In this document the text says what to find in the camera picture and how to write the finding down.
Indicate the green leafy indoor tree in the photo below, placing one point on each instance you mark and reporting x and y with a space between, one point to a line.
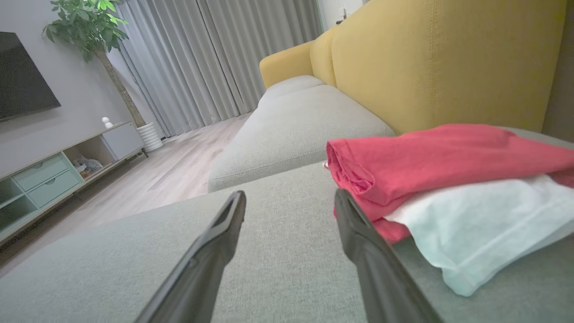
89 22

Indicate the white ribbed plant pot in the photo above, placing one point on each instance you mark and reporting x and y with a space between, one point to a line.
150 137

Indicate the black flat television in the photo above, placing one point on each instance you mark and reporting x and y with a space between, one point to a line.
22 80

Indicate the grey pleated curtain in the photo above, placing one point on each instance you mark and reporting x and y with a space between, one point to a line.
210 63

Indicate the clutter in cabinet shelf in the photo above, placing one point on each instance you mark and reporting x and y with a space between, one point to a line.
89 167

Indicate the long low tv cabinet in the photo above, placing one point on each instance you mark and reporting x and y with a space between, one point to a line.
49 179

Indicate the red and white mesh jersey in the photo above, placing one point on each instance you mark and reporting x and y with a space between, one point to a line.
448 166

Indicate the small white figurine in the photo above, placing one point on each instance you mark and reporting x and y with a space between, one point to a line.
107 122

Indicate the yellow sofa backrest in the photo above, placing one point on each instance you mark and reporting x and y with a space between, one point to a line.
439 63

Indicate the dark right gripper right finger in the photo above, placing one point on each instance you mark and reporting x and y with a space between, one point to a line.
381 273

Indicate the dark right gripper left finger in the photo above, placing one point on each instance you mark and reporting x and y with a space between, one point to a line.
202 269

